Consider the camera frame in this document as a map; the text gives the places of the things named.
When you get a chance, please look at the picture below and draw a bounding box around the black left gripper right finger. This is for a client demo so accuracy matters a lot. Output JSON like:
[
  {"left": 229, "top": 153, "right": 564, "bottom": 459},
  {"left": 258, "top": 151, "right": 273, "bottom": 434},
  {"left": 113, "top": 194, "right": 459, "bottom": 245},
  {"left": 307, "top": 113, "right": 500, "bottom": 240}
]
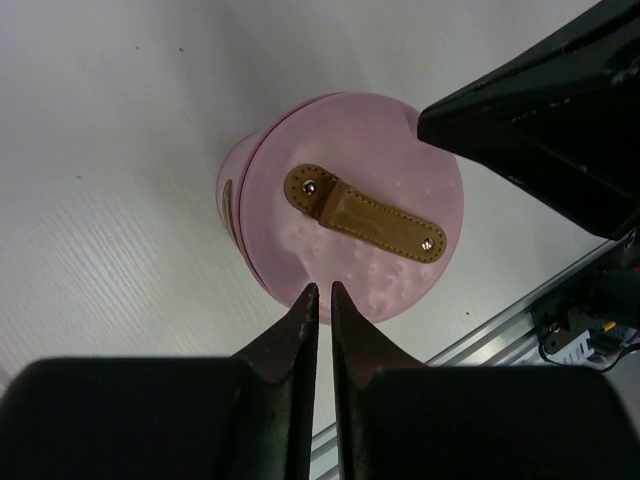
[{"left": 331, "top": 282, "right": 639, "bottom": 479}]

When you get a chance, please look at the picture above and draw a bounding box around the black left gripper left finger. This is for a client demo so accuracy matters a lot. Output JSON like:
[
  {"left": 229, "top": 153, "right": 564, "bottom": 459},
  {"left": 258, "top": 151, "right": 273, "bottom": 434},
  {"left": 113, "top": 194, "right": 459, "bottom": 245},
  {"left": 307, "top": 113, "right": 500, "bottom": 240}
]
[{"left": 1, "top": 285, "right": 319, "bottom": 479}]

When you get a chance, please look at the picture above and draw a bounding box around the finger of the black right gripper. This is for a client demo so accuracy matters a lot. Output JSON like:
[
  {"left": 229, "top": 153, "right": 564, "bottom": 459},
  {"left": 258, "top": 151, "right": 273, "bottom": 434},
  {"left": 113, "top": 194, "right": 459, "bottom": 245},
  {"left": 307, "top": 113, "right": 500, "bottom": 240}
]
[{"left": 417, "top": 1, "right": 639, "bottom": 240}]

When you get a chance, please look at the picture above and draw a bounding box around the pink round lid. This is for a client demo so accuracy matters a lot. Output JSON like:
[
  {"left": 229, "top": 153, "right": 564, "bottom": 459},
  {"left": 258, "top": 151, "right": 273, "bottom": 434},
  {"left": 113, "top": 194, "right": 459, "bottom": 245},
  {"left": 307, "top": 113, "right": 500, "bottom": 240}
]
[{"left": 237, "top": 93, "right": 464, "bottom": 322}]

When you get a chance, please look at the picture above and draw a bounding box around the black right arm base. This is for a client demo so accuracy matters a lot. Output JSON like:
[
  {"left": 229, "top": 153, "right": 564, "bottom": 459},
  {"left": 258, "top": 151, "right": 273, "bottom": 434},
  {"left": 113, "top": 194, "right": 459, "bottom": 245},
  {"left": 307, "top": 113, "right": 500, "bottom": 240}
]
[{"left": 531, "top": 230, "right": 639, "bottom": 372}]

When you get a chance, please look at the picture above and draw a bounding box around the pink cylindrical lunch container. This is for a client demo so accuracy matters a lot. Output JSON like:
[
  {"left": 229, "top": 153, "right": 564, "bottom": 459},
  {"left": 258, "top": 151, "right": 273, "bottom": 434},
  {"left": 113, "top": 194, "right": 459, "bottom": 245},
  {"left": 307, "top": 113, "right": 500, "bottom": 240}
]
[{"left": 213, "top": 132, "right": 261, "bottom": 251}]

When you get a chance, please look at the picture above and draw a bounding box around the aluminium rail beam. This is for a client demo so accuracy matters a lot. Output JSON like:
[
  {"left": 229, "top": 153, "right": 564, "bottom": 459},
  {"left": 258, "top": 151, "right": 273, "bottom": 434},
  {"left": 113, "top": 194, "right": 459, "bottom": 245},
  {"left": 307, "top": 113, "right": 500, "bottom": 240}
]
[{"left": 309, "top": 242, "right": 623, "bottom": 479}]

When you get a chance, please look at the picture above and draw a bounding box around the tan leather lid strap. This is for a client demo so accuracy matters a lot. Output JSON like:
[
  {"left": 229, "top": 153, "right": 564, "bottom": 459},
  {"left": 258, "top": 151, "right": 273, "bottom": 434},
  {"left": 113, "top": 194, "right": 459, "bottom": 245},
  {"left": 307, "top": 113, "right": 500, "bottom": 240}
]
[{"left": 282, "top": 163, "right": 448, "bottom": 264}]

